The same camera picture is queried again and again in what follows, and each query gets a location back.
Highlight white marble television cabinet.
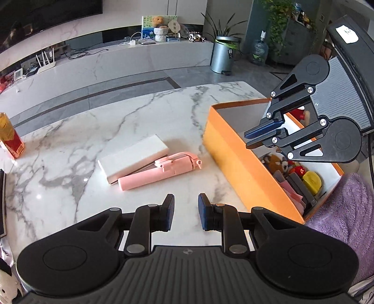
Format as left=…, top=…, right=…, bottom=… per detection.
left=0, top=38, right=215, bottom=118

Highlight yellow tape measure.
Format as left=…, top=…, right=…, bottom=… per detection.
left=302, top=172, right=322, bottom=196

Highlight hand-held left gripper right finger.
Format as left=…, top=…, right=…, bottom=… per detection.
left=198, top=193, right=306, bottom=255

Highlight red toy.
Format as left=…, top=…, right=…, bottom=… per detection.
left=291, top=108, right=311, bottom=121

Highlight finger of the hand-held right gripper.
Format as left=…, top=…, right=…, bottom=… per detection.
left=244, top=69, right=317, bottom=140
left=246, top=117, right=332, bottom=161

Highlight red small items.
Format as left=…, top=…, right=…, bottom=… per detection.
left=0, top=74, right=14, bottom=93

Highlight black television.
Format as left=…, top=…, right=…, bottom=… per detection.
left=0, top=0, right=103, bottom=54

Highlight white router with antennas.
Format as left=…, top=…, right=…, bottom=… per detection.
left=35, top=50, right=57, bottom=75

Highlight red yellow carton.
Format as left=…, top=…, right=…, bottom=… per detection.
left=0, top=112, right=25, bottom=160

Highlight black textured box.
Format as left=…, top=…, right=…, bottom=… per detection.
left=288, top=172, right=318, bottom=211

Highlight orange cardboard box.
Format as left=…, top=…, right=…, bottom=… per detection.
left=203, top=98, right=345, bottom=225

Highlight person's purple fleece robe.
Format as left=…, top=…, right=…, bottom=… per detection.
left=304, top=172, right=374, bottom=297

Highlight black cables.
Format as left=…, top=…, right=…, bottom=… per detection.
left=68, top=47, right=109, bottom=61

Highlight green vine plant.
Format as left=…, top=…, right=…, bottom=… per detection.
left=257, top=0, right=296, bottom=57

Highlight black flat object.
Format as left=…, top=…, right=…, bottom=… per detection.
left=0, top=170, right=7, bottom=238

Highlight round paper fan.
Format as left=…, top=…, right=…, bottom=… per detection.
left=167, top=18, right=181, bottom=37

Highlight brown white plush dog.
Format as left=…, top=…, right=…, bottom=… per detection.
left=261, top=154, right=306, bottom=177

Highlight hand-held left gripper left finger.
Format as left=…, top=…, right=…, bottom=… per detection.
left=68, top=193, right=175, bottom=255

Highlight green painted picture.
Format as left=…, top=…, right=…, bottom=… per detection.
left=141, top=14, right=179, bottom=40

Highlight grey green cabinet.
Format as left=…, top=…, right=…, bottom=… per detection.
left=273, top=12, right=320, bottom=66

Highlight pink selfie stick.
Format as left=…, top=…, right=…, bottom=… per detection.
left=118, top=152, right=203, bottom=191

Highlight green potted plant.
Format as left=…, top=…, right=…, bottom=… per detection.
left=201, top=12, right=249, bottom=57

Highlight silver trash can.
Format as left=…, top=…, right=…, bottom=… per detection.
left=211, top=36, right=237, bottom=75

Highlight grey stone pot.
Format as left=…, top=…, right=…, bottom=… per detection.
left=154, top=26, right=169, bottom=43

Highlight white long box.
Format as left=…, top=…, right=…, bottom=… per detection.
left=97, top=134, right=170, bottom=185

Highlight white charger with cable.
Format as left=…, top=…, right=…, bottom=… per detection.
left=118, top=33, right=141, bottom=47

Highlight blue water jug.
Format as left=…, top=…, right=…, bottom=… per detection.
left=251, top=30, right=269, bottom=65

